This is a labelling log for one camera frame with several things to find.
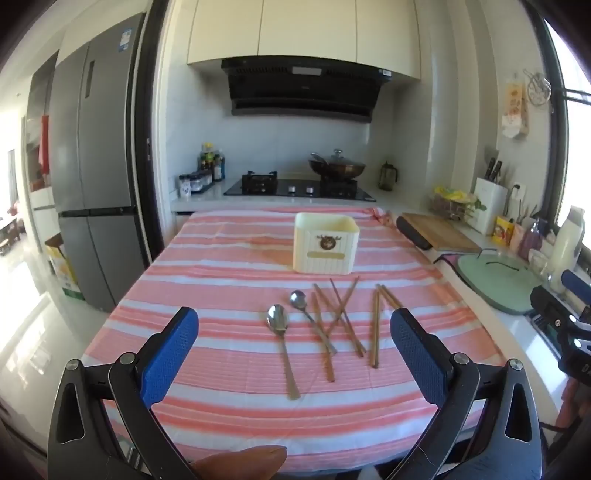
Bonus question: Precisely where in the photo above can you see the wooden chopstick six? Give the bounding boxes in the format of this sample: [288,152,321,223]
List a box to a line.
[377,284,402,310]

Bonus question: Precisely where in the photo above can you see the wooden chopstick five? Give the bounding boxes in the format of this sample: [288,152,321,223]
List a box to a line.
[370,288,381,369]

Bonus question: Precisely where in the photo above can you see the wooden chopstick three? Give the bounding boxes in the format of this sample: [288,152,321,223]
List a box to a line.
[329,276,360,340]

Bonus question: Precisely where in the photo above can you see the wooden chopstick two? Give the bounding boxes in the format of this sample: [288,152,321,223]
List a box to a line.
[314,277,367,358]

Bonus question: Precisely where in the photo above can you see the wooden chopstick one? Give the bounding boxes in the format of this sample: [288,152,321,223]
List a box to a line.
[310,292,336,383]

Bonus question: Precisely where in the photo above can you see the small steel spoon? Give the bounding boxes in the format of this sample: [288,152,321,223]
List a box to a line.
[290,290,338,355]

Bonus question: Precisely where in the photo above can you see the large steel spoon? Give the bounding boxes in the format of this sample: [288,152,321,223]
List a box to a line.
[266,304,301,400]

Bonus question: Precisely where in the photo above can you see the wooden chopstick four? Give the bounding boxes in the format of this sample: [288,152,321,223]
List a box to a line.
[331,277,367,358]

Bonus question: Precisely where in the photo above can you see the person's left hand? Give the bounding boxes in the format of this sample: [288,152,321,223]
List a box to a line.
[190,445,287,480]

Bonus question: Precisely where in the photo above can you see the white milk bottle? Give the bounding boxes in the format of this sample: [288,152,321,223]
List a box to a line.
[549,206,586,294]

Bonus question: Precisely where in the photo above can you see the yellow snack packet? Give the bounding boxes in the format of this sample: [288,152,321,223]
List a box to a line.
[492,216,515,246]

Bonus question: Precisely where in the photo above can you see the white knife block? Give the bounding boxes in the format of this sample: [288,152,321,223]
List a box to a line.
[469,158,508,236]

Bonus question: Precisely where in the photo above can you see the wooden cutting board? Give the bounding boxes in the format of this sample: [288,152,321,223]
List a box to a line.
[396,212,481,253]

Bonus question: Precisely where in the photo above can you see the dark glass kettle jar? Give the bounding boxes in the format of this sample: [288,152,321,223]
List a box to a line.
[378,161,399,191]

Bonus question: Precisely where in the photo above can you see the cardboard box on floor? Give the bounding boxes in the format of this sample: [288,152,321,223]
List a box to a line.
[45,233,85,301]

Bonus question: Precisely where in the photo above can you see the pink striped tablecloth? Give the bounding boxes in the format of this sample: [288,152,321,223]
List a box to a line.
[83,207,503,474]

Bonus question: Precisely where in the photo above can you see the cream utensil holder box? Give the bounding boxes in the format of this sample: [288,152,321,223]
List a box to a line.
[293,212,360,275]

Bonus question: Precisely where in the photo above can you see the wok with glass lid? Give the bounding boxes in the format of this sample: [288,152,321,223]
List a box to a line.
[308,149,366,180]

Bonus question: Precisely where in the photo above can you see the white spice shaker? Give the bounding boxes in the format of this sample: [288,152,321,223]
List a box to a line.
[178,174,192,198]

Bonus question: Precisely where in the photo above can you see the spice jar rack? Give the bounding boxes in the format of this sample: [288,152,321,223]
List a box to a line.
[189,170,213,195]

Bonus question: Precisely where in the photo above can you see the black gas stove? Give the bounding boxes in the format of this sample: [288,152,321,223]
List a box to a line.
[224,171,376,203]

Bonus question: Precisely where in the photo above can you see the cream upper cabinets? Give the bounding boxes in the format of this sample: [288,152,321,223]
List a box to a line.
[187,1,422,80]

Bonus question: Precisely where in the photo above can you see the sauce bottles group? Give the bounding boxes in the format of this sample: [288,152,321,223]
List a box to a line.
[199,142,225,182]

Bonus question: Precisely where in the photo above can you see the black range hood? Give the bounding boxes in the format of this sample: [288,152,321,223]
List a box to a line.
[221,56,393,123]

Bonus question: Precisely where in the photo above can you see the grey refrigerator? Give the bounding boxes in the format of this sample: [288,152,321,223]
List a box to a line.
[48,13,145,312]

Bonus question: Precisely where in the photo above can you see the wire basket with bags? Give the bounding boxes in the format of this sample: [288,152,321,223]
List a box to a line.
[430,186,487,222]

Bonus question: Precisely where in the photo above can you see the hanging wall pouch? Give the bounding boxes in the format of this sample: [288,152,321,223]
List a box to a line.
[501,73,529,139]

